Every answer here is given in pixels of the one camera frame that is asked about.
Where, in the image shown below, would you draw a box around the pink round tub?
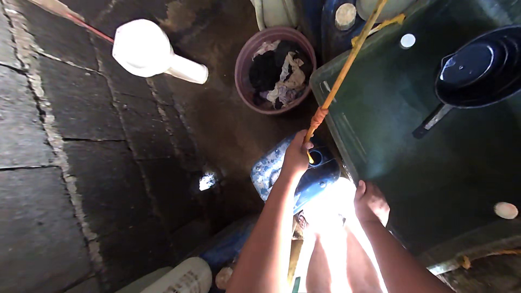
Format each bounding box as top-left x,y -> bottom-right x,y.
235,27 -> 317,115

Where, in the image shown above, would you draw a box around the blue drum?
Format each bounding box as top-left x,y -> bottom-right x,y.
199,215 -> 261,271

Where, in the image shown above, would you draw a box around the orange cloth tie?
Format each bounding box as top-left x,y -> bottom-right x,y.
310,107 -> 329,130

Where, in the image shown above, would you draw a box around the blue jerrycan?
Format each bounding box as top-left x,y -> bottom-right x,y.
251,133 -> 341,215

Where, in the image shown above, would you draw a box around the person's right hand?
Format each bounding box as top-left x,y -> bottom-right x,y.
354,180 -> 390,228

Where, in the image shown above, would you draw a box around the person's left forearm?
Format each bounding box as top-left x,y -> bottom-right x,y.
225,173 -> 304,293

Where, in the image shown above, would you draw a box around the beige round cap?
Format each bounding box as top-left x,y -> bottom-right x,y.
335,3 -> 357,31

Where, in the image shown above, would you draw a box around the pile of clothes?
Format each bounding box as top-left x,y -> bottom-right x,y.
249,40 -> 312,110

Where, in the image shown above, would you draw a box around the orange rope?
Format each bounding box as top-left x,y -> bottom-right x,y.
458,249 -> 521,270

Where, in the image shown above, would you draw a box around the white jerrycan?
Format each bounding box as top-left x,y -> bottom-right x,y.
250,0 -> 300,31

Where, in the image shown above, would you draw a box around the person's left hand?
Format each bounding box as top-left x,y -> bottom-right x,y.
282,129 -> 314,181

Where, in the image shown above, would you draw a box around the yellow hose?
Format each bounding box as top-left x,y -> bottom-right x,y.
304,0 -> 388,164

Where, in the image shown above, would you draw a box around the pale translucent container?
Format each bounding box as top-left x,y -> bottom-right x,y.
356,0 -> 417,23

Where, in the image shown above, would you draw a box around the white plastic scoop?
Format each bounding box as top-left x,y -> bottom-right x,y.
112,19 -> 209,85

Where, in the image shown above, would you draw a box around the yellow rope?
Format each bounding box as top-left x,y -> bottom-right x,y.
351,13 -> 406,48

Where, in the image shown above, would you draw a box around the thin red stick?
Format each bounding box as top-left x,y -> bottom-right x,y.
26,0 -> 115,44

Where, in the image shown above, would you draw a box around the person's right forearm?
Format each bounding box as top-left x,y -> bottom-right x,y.
359,219 -> 456,293

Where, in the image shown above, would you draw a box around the blue barrel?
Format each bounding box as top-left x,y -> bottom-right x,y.
321,0 -> 367,63

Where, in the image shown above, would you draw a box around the dark blue handled pan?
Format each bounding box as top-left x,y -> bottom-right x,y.
412,25 -> 521,139

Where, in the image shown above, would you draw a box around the pale pinkish round cap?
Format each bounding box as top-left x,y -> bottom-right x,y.
494,202 -> 519,220

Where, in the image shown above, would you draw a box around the large green water tank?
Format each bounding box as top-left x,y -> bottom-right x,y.
310,0 -> 521,275

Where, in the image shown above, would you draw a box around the person's legs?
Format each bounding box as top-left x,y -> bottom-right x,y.
291,209 -> 389,293

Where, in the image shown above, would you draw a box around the off-white printed container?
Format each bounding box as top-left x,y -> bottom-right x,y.
140,257 -> 213,293

